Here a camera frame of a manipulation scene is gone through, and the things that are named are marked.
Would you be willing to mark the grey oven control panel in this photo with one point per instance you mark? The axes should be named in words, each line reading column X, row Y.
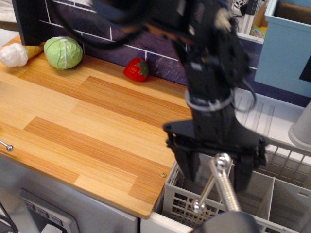
column 43, row 213

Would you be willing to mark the red toy strawberry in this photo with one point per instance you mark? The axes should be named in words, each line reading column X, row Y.
column 137, row 70

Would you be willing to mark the white sink unit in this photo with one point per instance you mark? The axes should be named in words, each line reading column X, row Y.
column 270, row 117

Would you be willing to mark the light blue box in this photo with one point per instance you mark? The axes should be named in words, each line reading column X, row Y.
column 285, row 53

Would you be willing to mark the white toy ice cream cone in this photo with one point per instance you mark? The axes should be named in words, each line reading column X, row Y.
column 17, row 55

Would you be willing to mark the green toy cabbage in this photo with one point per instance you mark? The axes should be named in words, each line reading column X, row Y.
column 63, row 52

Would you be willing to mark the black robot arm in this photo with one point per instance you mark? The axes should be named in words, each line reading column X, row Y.
column 205, row 40

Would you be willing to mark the grey metal cup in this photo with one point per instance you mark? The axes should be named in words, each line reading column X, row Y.
column 300, row 132

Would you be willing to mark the colourful cardboard box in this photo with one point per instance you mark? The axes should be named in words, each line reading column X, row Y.
column 259, row 25

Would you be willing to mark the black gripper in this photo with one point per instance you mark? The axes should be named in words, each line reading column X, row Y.
column 216, row 132

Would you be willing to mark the grey plastic drying rack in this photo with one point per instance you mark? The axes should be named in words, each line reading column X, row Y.
column 278, row 194

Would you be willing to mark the black clamp base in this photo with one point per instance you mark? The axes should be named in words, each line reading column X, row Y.
column 229, row 222

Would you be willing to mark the small metal knob rod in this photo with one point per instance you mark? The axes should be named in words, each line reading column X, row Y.
column 8, row 147

